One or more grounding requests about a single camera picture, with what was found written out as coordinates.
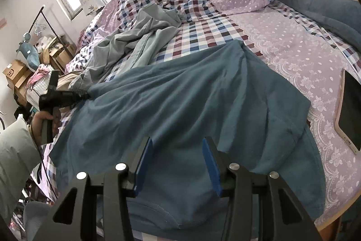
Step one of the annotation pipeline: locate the plaid checkered bed sheet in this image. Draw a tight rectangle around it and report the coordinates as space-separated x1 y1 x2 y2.
30 0 361 241

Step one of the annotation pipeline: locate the grey green sweatshirt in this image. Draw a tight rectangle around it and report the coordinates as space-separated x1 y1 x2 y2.
69 4 181 91

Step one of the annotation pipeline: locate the teal blue shirt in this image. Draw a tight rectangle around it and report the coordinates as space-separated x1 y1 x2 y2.
50 40 326 240

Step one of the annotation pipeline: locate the smartphone with tan case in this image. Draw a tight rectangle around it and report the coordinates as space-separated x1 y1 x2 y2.
335 69 361 154

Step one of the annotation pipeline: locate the cardboard boxes pile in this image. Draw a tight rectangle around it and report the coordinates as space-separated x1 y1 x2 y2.
2 32 76 106

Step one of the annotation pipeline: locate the beige khaki garment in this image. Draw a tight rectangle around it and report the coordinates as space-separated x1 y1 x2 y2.
56 71 81 91

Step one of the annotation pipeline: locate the person left forearm sleeve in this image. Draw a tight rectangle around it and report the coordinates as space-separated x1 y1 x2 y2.
0 116 40 225

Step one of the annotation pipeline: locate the white storage basket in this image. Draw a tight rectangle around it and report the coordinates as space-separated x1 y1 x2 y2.
25 64 54 111

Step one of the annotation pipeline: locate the black clothes rack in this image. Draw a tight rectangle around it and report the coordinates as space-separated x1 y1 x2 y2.
28 5 67 53

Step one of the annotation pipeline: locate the blue grey plush pillow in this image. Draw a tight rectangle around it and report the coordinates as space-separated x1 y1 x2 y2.
278 0 360 51

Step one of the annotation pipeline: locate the person left hand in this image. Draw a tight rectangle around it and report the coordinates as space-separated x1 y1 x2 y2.
29 108 62 147

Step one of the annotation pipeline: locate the checkered purple duvet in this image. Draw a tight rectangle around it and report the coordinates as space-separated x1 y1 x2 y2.
65 0 220 73

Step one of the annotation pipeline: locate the blue plush toy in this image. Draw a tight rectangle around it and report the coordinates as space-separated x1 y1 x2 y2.
17 32 40 72

